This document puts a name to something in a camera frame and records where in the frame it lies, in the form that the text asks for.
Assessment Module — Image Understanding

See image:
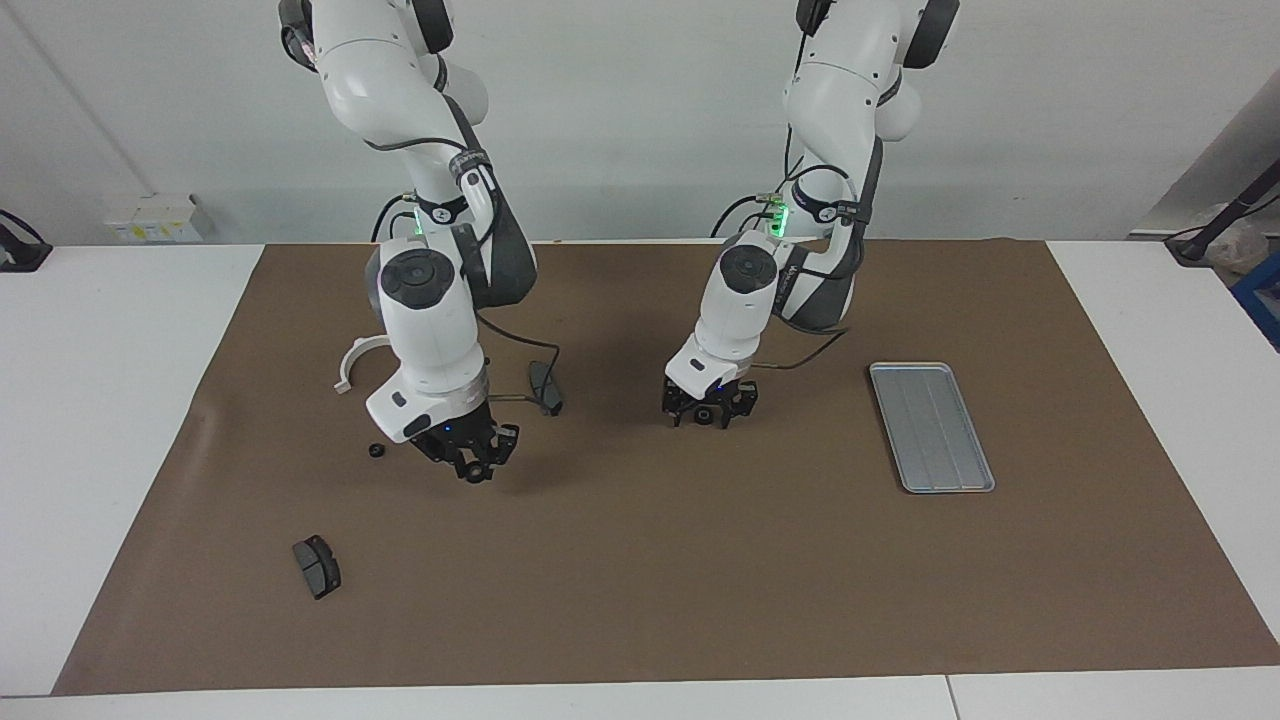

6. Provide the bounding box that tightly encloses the white wall socket box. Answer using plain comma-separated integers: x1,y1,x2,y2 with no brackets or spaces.
105,195,206,244

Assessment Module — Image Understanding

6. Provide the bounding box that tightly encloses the long dark grey brake pad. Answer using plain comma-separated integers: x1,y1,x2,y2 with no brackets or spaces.
526,360,564,417

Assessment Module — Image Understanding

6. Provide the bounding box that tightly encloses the silver metal tray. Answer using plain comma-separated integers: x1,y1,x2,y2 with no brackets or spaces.
868,362,997,495

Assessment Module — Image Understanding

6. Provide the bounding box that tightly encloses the brown paper table mat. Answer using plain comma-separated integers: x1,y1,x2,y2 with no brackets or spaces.
52,238,1280,696

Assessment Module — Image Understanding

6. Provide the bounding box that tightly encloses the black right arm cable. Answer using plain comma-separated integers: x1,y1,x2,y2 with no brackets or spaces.
372,138,563,406

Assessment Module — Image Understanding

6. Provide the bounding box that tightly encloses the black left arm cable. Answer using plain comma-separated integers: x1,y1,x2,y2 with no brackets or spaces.
750,120,879,373

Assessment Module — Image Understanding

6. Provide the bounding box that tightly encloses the blue crate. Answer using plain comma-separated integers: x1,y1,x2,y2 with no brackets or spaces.
1232,250,1280,351

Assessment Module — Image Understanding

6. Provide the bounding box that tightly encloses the black stand pole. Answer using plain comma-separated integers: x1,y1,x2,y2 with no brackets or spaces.
1165,160,1280,266

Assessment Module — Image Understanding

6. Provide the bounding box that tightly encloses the white curved plastic bracket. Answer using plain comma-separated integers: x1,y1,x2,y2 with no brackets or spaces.
333,337,393,395

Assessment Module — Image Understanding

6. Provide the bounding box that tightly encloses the clear plastic bag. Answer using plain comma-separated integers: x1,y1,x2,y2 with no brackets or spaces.
1205,205,1273,276

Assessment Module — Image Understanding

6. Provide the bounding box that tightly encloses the black base power cable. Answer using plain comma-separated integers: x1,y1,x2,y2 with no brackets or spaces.
710,193,783,239

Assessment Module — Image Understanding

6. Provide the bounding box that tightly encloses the black clamp mount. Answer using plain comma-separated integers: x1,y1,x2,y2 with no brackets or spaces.
0,210,53,273

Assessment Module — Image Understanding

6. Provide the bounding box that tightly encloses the short dark grey brake pad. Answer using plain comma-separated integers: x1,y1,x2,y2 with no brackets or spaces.
292,535,342,601

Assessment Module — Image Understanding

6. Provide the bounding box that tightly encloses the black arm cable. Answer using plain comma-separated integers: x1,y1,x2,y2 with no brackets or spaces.
750,120,879,373
372,138,563,406

